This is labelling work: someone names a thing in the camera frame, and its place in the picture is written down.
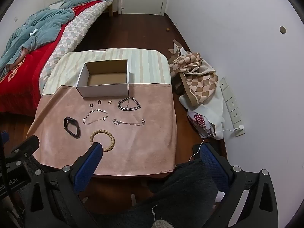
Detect white red-printed plastic bag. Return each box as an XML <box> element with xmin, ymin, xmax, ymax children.
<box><xmin>187</xmin><ymin>110</ymin><xmax>217</xmax><ymax>138</ymax></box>

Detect black fleece pants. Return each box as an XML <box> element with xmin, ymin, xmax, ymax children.
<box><xmin>9</xmin><ymin>157</ymin><xmax>234</xmax><ymax>228</ymax></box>

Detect wooden bed frame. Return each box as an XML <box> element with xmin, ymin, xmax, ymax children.
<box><xmin>108</xmin><ymin>0</ymin><xmax>120</xmax><ymax>17</ymax></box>

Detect thick silver chain bracelet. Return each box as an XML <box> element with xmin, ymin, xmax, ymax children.
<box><xmin>117</xmin><ymin>97</ymin><xmax>141</xmax><ymax>112</ymax></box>

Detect teal quilt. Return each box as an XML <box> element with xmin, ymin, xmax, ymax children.
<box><xmin>0</xmin><ymin>0</ymin><xmax>116</xmax><ymax>76</ymax></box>

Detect beige checkered cloth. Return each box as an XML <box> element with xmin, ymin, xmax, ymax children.
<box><xmin>167</xmin><ymin>39</ymin><xmax>218</xmax><ymax>106</ymax></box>

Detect white power strip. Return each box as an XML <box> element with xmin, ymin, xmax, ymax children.
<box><xmin>218</xmin><ymin>77</ymin><xmax>246</xmax><ymax>137</ymax></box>

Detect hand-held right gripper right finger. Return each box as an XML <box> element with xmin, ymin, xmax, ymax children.
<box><xmin>193</xmin><ymin>142</ymin><xmax>279</xmax><ymax>228</ymax></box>

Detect checkered bed sheet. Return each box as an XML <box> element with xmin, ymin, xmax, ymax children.
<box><xmin>39</xmin><ymin>1</ymin><xmax>112</xmax><ymax>88</ymax></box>

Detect pink striped tablecloth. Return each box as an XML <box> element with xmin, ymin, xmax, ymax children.
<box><xmin>28</xmin><ymin>48</ymin><xmax>178</xmax><ymax>177</ymax></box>

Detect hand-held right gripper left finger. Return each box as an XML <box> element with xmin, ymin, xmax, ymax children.
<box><xmin>24</xmin><ymin>142</ymin><xmax>104</xmax><ymax>228</ymax></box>

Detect thin silver pendant necklace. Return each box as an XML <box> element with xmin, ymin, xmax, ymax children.
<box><xmin>112</xmin><ymin>117</ymin><xmax>146</xmax><ymax>126</ymax></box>

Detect white cloth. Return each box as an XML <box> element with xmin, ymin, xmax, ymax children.
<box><xmin>179</xmin><ymin>59</ymin><xmax>225</xmax><ymax>140</ymax></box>

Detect black watch band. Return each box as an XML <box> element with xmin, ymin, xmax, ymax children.
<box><xmin>64</xmin><ymin>116</ymin><xmax>81</xmax><ymax>138</ymax></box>

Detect white charging cable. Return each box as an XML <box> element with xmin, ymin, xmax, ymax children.
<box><xmin>189</xmin><ymin>127</ymin><xmax>240</xmax><ymax>164</ymax></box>

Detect white cardboard box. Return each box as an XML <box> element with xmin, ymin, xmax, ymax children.
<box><xmin>76</xmin><ymin>59</ymin><xmax>131</xmax><ymax>98</ymax></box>

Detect thin silver disc bracelet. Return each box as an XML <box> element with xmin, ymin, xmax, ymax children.
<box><xmin>82</xmin><ymin>109</ymin><xmax>109</xmax><ymax>124</ymax></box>

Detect wooden bead bracelet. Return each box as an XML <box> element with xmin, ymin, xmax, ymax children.
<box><xmin>90</xmin><ymin>129</ymin><xmax>115</xmax><ymax>153</ymax></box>

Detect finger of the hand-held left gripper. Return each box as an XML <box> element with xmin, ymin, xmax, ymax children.
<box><xmin>0</xmin><ymin>130</ymin><xmax>10</xmax><ymax>152</ymax></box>
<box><xmin>5</xmin><ymin>135</ymin><xmax>40</xmax><ymax>169</ymax></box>

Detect bed with red blanket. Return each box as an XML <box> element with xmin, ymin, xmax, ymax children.
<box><xmin>0</xmin><ymin>0</ymin><xmax>105</xmax><ymax>117</ymax></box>

